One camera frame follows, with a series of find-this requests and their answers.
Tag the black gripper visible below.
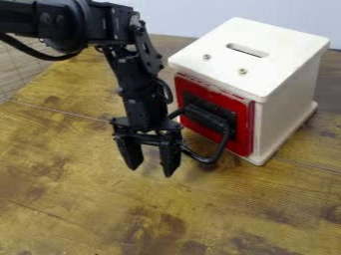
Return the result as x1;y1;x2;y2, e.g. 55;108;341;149
111;99;182;177

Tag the black drawer handle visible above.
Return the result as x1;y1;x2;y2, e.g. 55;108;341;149
170;92;237;164

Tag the red drawer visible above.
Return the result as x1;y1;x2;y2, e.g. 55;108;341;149
174;73;255;156

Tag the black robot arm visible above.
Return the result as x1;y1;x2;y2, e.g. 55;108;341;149
0;0;182;176

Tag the white wooden drawer box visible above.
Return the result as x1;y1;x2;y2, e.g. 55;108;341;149
169;17;331;165

